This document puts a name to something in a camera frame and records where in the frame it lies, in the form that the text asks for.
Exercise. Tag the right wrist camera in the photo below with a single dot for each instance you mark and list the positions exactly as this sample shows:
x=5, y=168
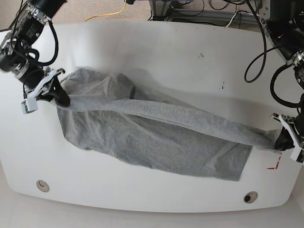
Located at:
x=29, y=105

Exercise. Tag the left table cable grommet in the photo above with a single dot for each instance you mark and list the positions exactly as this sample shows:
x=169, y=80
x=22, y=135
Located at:
x=42, y=186

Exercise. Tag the aluminium frame stand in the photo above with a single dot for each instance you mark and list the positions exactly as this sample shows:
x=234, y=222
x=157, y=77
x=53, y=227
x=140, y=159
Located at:
x=165, y=11

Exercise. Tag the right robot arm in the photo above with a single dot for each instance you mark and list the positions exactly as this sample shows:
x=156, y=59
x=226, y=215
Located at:
x=17, y=56

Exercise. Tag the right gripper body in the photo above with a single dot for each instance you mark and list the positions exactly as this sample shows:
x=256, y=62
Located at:
x=35, y=80

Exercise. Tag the right table cable grommet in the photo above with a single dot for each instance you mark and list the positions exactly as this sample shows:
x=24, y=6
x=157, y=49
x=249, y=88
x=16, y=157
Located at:
x=250, y=197

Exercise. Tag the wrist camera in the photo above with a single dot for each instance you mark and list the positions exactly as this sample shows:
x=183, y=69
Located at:
x=29, y=105
x=297, y=155

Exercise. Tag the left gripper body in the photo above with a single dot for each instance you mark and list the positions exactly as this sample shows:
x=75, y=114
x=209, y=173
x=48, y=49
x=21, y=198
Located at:
x=294, y=126

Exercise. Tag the grey t-shirt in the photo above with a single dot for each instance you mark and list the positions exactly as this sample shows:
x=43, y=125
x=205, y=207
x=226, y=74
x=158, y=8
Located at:
x=138, y=125

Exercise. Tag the red tape rectangle marking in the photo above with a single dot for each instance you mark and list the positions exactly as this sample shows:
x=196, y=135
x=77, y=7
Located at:
x=277, y=163

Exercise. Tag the table cable grommet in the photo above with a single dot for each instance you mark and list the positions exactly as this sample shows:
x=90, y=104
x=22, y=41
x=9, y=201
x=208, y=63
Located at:
x=250, y=197
x=42, y=186

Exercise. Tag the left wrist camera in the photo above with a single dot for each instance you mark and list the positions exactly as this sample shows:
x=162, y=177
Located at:
x=297, y=155

